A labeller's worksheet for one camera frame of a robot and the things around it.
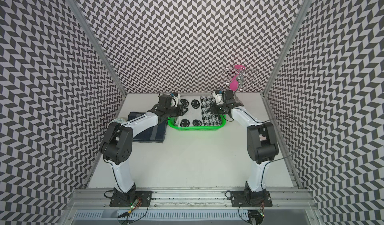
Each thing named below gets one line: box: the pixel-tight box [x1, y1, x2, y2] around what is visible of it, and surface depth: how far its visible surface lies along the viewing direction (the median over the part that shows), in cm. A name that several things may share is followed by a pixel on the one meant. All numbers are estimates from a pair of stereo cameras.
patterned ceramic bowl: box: [114, 117, 127, 123], surface depth 101 cm
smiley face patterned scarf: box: [177, 95, 221, 128], surface depth 95 cm
